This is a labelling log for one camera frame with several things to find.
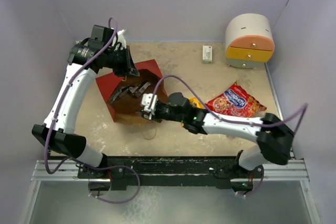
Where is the brown chocolate snack packet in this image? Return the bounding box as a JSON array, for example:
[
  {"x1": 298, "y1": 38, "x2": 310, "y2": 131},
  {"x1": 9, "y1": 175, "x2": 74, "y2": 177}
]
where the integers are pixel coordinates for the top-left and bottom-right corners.
[{"x1": 128, "y1": 81, "x2": 151, "y2": 98}]

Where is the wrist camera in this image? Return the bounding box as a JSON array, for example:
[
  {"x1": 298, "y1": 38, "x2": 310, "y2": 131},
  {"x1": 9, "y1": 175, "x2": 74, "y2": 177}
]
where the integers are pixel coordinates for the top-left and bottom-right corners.
[
  {"x1": 141, "y1": 93, "x2": 158, "y2": 115},
  {"x1": 112, "y1": 29, "x2": 127, "y2": 51}
]

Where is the yellow snack packet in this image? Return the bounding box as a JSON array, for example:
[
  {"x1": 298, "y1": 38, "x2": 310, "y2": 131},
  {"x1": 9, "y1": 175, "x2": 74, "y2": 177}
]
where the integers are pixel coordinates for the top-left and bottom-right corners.
[{"x1": 189, "y1": 98, "x2": 205, "y2": 109}]

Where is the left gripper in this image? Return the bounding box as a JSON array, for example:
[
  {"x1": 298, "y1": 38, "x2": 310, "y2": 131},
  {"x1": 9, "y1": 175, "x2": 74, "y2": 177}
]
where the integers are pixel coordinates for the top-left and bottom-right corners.
[{"x1": 104, "y1": 46, "x2": 140, "y2": 77}]

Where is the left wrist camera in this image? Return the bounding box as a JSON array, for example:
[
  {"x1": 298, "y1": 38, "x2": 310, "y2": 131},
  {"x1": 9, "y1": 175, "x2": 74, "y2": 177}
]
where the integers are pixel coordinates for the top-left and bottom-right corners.
[{"x1": 112, "y1": 29, "x2": 127, "y2": 51}]

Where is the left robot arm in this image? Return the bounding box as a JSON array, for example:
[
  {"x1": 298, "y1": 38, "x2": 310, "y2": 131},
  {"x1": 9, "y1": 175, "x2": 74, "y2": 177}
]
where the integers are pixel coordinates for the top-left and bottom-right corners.
[{"x1": 31, "y1": 25, "x2": 140, "y2": 178}]

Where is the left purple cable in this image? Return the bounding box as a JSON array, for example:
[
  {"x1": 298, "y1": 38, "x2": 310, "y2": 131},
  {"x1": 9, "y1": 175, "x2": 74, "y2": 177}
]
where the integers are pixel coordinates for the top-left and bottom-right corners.
[{"x1": 44, "y1": 17, "x2": 118, "y2": 175}]

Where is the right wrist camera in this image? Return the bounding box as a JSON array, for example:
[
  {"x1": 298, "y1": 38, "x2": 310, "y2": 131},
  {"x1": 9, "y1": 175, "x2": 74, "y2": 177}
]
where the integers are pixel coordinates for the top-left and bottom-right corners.
[{"x1": 141, "y1": 93, "x2": 158, "y2": 115}]

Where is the purple snack packet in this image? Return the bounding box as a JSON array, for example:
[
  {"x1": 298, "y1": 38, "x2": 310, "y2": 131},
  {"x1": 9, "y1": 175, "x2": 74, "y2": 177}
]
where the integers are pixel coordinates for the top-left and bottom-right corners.
[{"x1": 108, "y1": 86, "x2": 130, "y2": 103}]

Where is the red paper bag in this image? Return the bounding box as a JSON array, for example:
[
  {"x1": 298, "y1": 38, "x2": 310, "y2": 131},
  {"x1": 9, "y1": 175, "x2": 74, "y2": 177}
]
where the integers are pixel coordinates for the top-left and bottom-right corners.
[{"x1": 96, "y1": 59, "x2": 163, "y2": 124}]

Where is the round pastel drawer cabinet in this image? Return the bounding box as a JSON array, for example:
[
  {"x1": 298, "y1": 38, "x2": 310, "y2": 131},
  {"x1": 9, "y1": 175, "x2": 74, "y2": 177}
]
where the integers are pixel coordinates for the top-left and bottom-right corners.
[{"x1": 225, "y1": 13, "x2": 275, "y2": 69}]

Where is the large red snack bag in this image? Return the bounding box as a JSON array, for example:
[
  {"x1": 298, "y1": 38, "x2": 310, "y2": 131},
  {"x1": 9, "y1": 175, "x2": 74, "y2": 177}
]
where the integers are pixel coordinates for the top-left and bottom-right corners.
[{"x1": 206, "y1": 82, "x2": 267, "y2": 118}]

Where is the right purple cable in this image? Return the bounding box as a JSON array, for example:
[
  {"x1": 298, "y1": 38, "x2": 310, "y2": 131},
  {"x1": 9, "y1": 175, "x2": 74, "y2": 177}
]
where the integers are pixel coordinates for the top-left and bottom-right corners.
[{"x1": 152, "y1": 74, "x2": 309, "y2": 198}]

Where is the small white box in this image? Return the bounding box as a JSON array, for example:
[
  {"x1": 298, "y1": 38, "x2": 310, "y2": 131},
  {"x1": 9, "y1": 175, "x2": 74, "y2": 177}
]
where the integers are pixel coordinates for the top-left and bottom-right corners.
[{"x1": 202, "y1": 45, "x2": 213, "y2": 64}]

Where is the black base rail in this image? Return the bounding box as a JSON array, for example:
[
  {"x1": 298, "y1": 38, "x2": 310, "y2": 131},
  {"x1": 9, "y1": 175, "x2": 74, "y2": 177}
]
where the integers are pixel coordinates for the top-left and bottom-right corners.
[{"x1": 77, "y1": 156, "x2": 264, "y2": 191}]

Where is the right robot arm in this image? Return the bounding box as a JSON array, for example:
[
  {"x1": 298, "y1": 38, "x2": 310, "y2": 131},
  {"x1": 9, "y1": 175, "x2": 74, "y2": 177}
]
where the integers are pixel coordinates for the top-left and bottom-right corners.
[{"x1": 138, "y1": 92, "x2": 294, "y2": 177}]

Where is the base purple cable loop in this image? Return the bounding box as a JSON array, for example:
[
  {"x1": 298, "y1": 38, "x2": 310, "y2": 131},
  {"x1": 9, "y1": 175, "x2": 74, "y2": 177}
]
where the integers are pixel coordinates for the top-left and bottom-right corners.
[{"x1": 87, "y1": 165, "x2": 142, "y2": 204}]

